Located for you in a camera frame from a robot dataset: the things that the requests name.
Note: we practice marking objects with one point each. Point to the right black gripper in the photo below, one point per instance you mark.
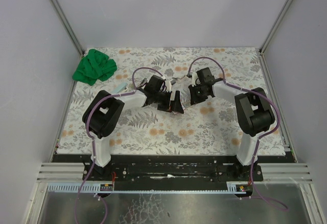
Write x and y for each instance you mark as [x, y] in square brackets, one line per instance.
[193, 95]

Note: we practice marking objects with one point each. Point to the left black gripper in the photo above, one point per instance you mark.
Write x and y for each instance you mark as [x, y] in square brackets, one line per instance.
[170, 104]

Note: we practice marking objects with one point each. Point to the small white stapler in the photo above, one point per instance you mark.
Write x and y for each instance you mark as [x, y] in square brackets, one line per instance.
[180, 79]

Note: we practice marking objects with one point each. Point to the light blue stapler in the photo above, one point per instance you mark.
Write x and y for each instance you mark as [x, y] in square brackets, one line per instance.
[121, 87]

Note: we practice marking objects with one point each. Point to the staple strip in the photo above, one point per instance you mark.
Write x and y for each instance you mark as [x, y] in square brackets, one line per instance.
[186, 104]

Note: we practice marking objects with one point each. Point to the olive green stapler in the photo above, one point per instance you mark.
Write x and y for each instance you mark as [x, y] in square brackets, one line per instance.
[143, 82]

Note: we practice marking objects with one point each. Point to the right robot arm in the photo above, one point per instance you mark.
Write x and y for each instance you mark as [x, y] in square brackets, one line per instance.
[253, 110]

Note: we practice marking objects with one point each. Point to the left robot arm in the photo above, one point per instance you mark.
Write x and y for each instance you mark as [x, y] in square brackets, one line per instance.
[102, 115]

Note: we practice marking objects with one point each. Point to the floral table mat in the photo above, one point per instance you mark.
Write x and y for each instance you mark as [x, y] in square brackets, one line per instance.
[210, 127]

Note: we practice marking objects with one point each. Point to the green cloth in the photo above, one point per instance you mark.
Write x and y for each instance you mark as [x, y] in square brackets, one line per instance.
[94, 66]

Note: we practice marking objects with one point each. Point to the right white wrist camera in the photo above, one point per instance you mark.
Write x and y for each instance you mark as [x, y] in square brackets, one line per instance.
[194, 78]

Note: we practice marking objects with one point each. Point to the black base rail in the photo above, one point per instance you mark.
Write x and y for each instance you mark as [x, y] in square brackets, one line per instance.
[167, 172]

